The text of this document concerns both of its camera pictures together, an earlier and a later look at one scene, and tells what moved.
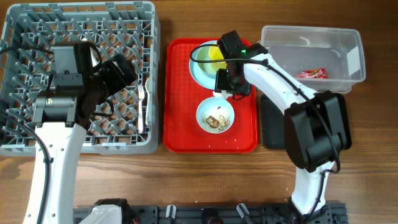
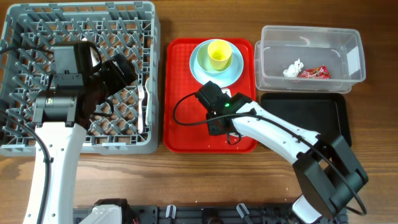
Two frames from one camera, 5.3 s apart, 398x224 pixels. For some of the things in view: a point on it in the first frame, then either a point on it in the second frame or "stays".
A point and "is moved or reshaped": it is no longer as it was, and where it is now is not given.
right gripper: x=221 y=83 to x=213 y=128
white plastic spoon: x=148 y=107 stays
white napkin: x=223 y=94 is moved or reshaped
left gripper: x=127 y=68 stays
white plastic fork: x=140 y=96 stays
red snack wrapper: x=321 y=73 stays
